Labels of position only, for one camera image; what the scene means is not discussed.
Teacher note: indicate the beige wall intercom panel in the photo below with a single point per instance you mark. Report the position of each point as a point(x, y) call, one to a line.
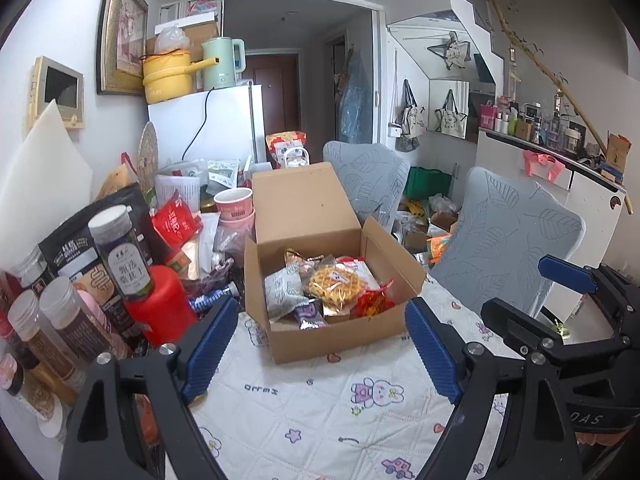
point(57, 92)

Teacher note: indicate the white mini fridge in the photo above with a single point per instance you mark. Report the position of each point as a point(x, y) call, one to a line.
point(225, 120)

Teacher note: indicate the cream tote bag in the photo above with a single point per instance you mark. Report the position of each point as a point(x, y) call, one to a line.
point(412, 116)
point(452, 116)

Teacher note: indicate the green bin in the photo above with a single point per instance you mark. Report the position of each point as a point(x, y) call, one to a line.
point(430, 182)

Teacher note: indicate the yellow pot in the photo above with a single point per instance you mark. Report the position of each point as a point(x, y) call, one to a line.
point(167, 75)

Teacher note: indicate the red candy bag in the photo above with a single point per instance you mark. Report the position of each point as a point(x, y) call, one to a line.
point(375, 302)

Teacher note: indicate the pink ribbon bow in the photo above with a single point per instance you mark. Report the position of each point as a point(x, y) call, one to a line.
point(545, 165)

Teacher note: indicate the tote bag on star frame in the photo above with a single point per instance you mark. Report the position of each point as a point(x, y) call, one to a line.
point(452, 52)

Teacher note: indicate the white cabinet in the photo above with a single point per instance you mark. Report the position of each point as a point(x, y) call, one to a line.
point(595, 200)

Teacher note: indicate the white paper bag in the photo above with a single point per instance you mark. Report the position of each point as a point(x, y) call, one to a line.
point(175, 190)

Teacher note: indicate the red foil packet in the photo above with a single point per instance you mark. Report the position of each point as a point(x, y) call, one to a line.
point(175, 222)

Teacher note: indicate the green electric kettle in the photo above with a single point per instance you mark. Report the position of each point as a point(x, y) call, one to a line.
point(222, 62)

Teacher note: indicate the grey leaf pattern chair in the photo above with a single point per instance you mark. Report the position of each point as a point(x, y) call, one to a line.
point(372, 175)
point(510, 240)

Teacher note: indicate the brown door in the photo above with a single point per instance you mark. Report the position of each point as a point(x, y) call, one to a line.
point(275, 95)

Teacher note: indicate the clear pinecone print packet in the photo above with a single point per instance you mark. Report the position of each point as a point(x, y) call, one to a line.
point(282, 290)

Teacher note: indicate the pink paper cup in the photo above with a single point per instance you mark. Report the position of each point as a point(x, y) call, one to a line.
point(237, 227)
point(234, 202)

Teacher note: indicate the blue plastic bag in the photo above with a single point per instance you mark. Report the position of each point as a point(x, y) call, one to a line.
point(357, 95)

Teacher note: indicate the group of clear plastic jars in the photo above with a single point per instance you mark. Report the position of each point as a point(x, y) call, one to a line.
point(60, 320)

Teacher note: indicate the white foam board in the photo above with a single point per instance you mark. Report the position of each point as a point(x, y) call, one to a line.
point(45, 170)

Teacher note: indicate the jar with dark label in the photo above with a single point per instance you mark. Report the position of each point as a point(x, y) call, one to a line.
point(120, 255)

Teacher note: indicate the silver purple snack packet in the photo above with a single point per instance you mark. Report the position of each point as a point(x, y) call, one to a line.
point(310, 316)

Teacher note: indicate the red white snack packet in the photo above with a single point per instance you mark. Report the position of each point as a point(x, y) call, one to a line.
point(356, 266)

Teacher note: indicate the gold framed picture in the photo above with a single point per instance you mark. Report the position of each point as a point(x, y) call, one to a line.
point(122, 30)

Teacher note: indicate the red plastic canister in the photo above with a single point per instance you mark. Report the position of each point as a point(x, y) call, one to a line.
point(162, 300)

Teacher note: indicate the cardboard box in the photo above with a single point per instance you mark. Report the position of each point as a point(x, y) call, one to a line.
point(300, 205)

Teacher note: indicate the clear plastic bag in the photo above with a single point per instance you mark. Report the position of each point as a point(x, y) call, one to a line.
point(170, 40)

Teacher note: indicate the waffle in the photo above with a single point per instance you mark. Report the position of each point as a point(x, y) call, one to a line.
point(332, 285)

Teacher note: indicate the round woven mat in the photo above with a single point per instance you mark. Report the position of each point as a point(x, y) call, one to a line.
point(148, 155)

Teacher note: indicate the row of cosmetic bottles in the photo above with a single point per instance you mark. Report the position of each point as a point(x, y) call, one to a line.
point(540, 122)

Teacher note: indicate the black stand-up pouch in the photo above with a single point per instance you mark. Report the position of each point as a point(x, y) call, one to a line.
point(70, 245)

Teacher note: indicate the red snack bag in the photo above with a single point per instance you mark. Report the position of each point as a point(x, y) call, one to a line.
point(287, 147)

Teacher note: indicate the brown storage carton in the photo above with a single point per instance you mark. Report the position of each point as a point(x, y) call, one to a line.
point(202, 32)

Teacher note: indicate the pink bottle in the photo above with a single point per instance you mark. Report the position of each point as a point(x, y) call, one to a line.
point(100, 312)

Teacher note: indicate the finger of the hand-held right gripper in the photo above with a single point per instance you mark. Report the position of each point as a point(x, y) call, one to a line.
point(567, 272)
point(505, 317)

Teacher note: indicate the bamboo pole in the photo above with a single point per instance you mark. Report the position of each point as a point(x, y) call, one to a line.
point(545, 67)

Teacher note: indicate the printed quilted tablecloth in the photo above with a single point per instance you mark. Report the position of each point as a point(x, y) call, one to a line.
point(310, 410)

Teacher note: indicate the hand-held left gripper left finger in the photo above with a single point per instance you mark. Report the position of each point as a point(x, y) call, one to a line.
point(210, 350)

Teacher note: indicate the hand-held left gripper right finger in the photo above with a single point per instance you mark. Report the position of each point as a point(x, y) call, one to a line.
point(432, 355)

